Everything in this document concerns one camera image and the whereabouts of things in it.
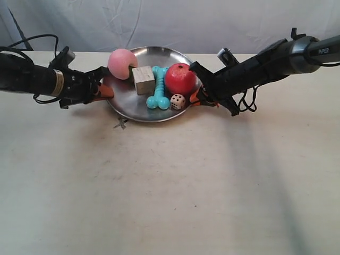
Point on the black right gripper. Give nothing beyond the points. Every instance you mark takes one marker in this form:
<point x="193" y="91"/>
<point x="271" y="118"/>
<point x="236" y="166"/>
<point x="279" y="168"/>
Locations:
<point x="233" y="87"/>

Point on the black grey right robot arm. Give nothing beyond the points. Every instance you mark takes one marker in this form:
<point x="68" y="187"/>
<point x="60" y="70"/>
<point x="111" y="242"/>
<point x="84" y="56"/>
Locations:
<point x="301" y="54"/>

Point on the round silver metal plate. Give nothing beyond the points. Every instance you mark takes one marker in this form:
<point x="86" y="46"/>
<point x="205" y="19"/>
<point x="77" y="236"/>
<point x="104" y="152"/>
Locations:
<point x="132" y="106"/>

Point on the red apple toy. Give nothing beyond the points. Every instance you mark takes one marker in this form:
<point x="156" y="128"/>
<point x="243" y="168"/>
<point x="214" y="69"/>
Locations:
<point x="179" y="79"/>

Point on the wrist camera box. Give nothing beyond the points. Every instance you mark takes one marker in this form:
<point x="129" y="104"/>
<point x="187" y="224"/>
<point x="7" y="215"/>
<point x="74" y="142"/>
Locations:
<point x="227" y="58"/>
<point x="62" y="59"/>

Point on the turquoise bone toy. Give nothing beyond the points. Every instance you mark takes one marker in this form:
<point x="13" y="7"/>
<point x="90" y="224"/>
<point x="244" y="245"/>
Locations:
<point x="158" y="90"/>

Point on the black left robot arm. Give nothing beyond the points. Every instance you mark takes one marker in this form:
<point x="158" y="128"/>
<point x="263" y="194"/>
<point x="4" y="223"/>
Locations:
<point x="54" y="83"/>

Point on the beige die black dots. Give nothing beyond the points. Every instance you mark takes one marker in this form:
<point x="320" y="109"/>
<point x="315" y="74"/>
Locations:
<point x="178" y="101"/>

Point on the grey cross tape mark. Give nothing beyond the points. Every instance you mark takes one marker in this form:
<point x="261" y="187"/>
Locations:
<point x="121" y="123"/>

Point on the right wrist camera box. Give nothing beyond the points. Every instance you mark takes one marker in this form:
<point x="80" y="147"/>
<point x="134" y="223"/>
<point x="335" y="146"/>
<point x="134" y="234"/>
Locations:
<point x="227" y="58"/>

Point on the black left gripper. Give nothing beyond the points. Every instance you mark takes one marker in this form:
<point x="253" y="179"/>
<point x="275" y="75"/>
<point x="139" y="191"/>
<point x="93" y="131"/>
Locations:
<point x="84" y="87"/>

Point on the pink peach toy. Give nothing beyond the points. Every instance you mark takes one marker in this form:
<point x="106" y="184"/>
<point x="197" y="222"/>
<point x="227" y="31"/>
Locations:
<point x="120" y="61"/>

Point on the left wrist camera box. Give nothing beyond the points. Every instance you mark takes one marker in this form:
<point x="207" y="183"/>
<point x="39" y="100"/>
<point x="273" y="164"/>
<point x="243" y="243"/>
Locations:
<point x="62" y="59"/>

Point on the grey wooden cube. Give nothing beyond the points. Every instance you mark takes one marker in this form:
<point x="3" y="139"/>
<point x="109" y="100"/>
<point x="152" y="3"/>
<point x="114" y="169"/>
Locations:
<point x="144" y="80"/>

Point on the white wrinkled backdrop cloth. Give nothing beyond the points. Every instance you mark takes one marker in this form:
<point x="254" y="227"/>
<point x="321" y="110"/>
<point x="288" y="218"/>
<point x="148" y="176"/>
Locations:
<point x="245" y="27"/>

